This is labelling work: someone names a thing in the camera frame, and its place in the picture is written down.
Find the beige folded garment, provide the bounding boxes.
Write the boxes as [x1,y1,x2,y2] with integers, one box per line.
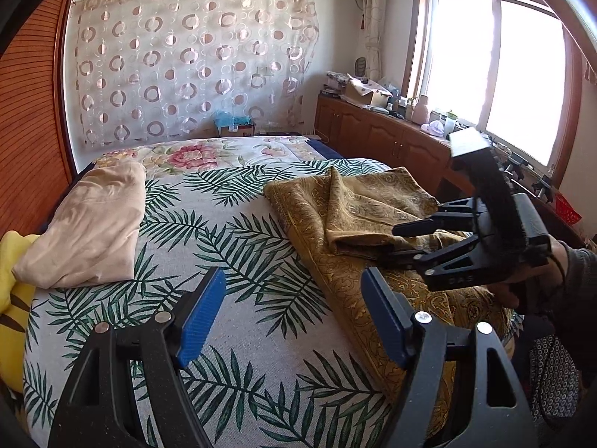
[12,162,147,289]

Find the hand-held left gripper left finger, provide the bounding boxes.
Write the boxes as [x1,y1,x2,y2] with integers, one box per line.
[47,267,228,448]

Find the floral quilt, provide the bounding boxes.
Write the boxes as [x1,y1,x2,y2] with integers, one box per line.
[91,135,323,181]

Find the navy blue mattress cover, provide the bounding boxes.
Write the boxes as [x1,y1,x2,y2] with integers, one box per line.
[305,136,347,160]

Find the pale window curtain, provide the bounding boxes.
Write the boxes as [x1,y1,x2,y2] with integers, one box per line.
[359,0,391,83]

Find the open cardboard box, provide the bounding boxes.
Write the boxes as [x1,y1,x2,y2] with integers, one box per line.
[345,75,393,109]

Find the wooden framed window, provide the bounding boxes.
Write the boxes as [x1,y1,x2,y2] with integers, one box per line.
[403,0,586,184]

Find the wooden cabinet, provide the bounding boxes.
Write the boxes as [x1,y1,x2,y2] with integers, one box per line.
[315,93,467,197]

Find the pink thermos jug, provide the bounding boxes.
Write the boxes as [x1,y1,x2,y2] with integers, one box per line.
[410,94,432,122]

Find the wooden slatted wardrobe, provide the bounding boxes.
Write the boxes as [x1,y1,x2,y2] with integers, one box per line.
[0,0,81,240]

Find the yellow plush pillow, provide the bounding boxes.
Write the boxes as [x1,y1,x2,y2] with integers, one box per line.
[0,231,42,393]

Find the person's right forearm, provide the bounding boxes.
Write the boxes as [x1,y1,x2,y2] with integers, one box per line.
[555,243,597,386]

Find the person's right hand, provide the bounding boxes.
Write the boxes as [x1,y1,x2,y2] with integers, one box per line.
[493,237,568,311]

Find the leaf print bed sheet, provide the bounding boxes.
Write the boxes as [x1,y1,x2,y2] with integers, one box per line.
[21,158,514,448]

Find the blue tissue box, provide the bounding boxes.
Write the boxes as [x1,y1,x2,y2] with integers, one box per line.
[213,111,257,139]

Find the golden patterned shirt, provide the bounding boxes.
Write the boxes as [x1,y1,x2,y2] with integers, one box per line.
[263,165,514,436]

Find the person's dotted trousers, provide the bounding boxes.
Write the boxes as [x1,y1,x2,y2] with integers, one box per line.
[529,333,585,426]

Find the circle pattern sheer curtain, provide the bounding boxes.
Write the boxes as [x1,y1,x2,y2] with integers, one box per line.
[70,0,321,146]

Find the red plastic basket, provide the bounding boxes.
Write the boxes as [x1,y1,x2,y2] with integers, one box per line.
[555,193,583,225]

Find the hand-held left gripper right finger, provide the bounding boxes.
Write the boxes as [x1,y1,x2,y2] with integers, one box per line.
[361,267,537,448]

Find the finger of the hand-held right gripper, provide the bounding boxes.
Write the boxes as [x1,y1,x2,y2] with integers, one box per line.
[380,236,490,293]
[392,197,479,239]

